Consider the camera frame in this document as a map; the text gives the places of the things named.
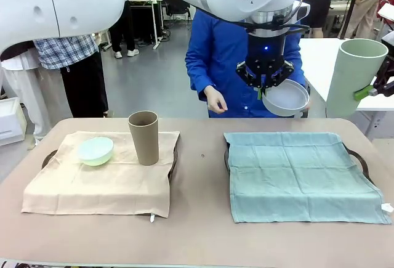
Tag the white side table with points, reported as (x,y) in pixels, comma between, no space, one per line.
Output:
(317,64)

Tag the person's right hand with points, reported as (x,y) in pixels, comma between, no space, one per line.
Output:
(215,100)

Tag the person in grey hoodie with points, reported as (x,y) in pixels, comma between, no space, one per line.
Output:
(123,34)

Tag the pale green bowl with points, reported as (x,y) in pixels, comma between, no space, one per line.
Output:
(95,154)

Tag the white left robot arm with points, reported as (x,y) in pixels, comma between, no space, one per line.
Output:
(123,0)

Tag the person in blue plaid shirt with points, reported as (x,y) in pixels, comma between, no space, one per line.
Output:
(80,74)

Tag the person in beige trousers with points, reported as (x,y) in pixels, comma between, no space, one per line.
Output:
(364,9)

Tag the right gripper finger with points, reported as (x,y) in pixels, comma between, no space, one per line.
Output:
(363,93)
(381,69)

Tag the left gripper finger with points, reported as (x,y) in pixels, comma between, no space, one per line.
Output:
(284,71)
(247,74)

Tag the beige cloth mat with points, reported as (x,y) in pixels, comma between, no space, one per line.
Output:
(98,188)

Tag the person in blue jacket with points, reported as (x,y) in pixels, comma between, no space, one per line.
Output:
(221,52)

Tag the person's right forearm blue sleeve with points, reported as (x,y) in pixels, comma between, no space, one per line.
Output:
(197,80)

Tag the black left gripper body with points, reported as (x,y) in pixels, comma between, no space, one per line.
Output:
(266,52)

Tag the light green tall cup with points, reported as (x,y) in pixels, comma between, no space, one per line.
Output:
(348,77)

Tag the black pole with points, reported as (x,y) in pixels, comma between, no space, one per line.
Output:
(351,6)

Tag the person in black clothes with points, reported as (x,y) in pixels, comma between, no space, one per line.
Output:
(321,6)

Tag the person in white trousers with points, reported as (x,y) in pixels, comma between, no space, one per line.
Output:
(27,95)

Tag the teal cloth mat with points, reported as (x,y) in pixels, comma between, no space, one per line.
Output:
(301,181)

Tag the desk with white legs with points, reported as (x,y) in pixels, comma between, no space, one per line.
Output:
(155,21)

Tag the black office chair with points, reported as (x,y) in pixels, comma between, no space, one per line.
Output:
(178,10)

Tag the dark tray under beige mat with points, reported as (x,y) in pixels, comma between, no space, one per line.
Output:
(49,158)

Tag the white box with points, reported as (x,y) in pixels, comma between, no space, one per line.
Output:
(9,120)

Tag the person's left forearm blue sleeve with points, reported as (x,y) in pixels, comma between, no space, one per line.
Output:
(298,61)

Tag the white round bowl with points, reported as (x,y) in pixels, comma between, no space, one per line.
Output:
(284,98)

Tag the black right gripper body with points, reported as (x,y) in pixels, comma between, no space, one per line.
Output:
(390,43)

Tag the taupe tall cup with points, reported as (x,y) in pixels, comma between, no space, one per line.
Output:
(144,144)

